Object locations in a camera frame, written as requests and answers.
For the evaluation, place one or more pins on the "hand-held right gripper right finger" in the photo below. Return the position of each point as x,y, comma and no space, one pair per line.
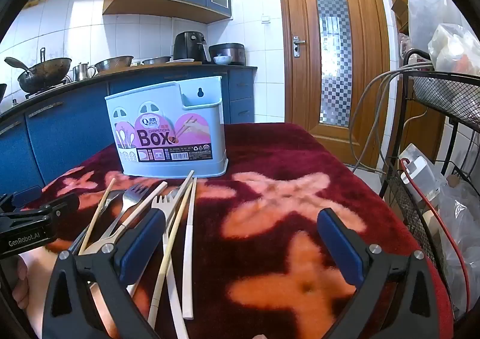
339,249

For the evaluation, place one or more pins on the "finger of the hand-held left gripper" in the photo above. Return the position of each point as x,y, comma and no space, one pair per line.
26,195
60,207

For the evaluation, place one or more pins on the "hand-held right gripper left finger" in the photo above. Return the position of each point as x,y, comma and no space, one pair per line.
142,245

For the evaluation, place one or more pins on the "wooden chopstick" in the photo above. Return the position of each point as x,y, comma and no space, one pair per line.
99,207

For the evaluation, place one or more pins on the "white straw utensil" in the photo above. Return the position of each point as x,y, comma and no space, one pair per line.
178,224

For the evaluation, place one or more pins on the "white fork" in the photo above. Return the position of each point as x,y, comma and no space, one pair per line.
163,207

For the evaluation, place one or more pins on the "white chopstick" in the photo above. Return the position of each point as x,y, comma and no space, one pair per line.
188,267
150,201

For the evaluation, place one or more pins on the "steel fork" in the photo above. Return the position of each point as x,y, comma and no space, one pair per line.
135,196

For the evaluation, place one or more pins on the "light blue utensil box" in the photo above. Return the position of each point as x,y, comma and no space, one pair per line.
165,117

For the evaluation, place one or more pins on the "person's left hand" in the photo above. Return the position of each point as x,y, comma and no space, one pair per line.
35,286

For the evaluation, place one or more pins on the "blue kitchen counter cabinets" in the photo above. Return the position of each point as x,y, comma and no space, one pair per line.
67,125

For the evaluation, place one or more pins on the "gas stove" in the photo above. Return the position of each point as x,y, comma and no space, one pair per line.
48,90

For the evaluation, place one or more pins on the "white power strip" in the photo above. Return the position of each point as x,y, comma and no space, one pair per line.
420,170

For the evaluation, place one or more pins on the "red patterned blanket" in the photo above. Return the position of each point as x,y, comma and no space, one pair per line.
262,159

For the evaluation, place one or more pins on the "black wok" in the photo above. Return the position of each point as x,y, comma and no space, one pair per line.
45,74

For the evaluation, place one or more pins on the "crumpled plastic bag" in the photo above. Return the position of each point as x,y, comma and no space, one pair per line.
465,219

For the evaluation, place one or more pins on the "steel pitcher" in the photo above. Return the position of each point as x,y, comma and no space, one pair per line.
80,72

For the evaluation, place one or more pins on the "steel colander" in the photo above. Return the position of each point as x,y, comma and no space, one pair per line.
112,63

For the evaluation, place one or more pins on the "wooden door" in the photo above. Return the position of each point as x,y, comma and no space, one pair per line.
296,98

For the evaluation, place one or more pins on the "steel basin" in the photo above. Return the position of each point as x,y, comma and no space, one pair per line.
157,60

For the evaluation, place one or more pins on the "white plate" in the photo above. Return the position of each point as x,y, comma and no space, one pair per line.
183,60

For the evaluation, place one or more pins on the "black air fryer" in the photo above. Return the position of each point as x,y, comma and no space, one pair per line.
189,46

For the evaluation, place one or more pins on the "dark rice cooker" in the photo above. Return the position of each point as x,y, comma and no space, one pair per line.
228,50

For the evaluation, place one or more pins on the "clear plastic bag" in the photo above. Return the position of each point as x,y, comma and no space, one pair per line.
453,50

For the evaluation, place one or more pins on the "white plastic bag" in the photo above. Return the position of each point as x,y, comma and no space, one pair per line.
427,8

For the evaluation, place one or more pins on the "white light switch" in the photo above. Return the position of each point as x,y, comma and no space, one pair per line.
266,19

